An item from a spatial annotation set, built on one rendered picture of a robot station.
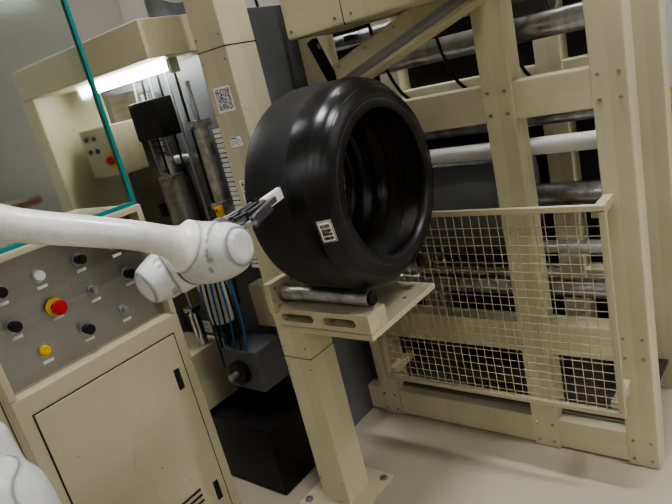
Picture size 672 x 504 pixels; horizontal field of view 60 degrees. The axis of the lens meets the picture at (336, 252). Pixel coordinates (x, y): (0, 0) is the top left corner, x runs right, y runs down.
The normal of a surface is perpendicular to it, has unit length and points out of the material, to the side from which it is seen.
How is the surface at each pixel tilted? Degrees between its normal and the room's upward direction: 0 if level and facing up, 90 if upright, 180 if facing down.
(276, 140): 51
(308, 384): 90
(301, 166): 67
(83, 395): 90
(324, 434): 90
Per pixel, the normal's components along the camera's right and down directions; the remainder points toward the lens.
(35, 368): 0.77, 0.00
